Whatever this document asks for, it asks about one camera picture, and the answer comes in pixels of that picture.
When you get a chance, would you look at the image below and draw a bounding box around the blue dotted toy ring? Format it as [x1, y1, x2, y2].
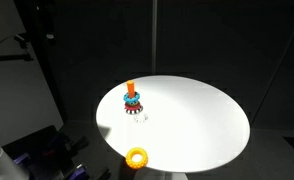
[122, 91, 141, 104]

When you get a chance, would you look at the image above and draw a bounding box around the black tripod stand post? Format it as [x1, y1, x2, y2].
[0, 0, 69, 125]

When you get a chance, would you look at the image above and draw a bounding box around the black tool pegboard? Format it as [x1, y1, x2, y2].
[1, 124, 112, 180]

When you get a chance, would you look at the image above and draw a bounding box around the clear ring with coloured beads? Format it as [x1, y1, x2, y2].
[133, 112, 150, 124]

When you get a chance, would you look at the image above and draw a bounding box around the orange knobby toy ring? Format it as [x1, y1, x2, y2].
[125, 146, 149, 170]

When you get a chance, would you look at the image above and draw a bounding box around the orange peg striped-base stacking stand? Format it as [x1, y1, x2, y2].
[124, 79, 144, 116]

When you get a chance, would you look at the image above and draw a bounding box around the purple handled tool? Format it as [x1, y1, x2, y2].
[12, 152, 31, 167]

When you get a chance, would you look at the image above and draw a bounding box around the red ridged toy ring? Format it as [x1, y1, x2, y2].
[124, 102, 143, 112]

